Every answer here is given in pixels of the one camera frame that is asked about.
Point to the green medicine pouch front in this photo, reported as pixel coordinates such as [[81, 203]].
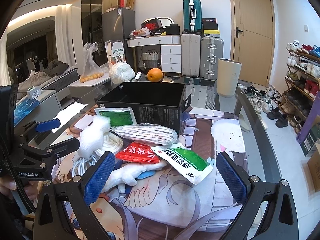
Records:
[[188, 163]]

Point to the white plush toy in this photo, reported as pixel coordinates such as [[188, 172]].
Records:
[[127, 175]]

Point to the woven laundry basket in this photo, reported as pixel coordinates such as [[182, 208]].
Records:
[[151, 59]]

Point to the red nike shoebox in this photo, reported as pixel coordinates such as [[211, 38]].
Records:
[[152, 24]]

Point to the bagged white adidas socks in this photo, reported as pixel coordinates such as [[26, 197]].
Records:
[[151, 133]]

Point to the shoe rack with shoes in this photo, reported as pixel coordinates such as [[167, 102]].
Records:
[[302, 80]]

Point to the grey side cabinet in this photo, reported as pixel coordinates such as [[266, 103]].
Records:
[[43, 108]]

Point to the white suitcase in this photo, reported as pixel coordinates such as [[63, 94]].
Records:
[[190, 54]]

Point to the printed cardboard fruit box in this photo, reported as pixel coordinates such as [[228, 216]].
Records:
[[115, 52]]

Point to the anime print desk mat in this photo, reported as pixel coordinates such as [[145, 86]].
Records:
[[164, 204]]

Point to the silver suitcase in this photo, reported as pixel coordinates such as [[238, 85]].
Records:
[[211, 51]]

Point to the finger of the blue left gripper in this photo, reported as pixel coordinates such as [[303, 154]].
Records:
[[47, 125], [64, 148]]

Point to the black cardboard box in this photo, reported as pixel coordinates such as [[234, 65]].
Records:
[[160, 103]]

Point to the white drawer desk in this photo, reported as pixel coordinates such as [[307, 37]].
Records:
[[170, 50]]

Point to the white wrapped bundle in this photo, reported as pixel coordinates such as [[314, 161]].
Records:
[[121, 72]]

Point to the bed with blankets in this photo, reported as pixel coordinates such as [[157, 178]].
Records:
[[55, 70]]

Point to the white paper sheet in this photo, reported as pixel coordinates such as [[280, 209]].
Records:
[[65, 115]]

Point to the teal suitcase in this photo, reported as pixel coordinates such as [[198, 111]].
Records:
[[192, 16]]

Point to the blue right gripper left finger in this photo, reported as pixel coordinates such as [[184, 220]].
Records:
[[96, 176]]

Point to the plastic bag of oranges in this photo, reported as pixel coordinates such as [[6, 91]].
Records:
[[91, 70]]

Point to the grey refrigerator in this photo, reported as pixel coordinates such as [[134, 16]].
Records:
[[117, 26]]

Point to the green medicine pouch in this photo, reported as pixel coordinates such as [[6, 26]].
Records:
[[118, 116], [188, 163]]

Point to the orange fruit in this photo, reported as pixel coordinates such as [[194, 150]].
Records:
[[155, 75]]

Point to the wooden door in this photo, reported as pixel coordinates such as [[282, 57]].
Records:
[[253, 34]]

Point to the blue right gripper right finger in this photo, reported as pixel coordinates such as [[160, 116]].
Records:
[[235, 177]]

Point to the red balloon glue bag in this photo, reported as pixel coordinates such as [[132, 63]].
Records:
[[138, 153]]

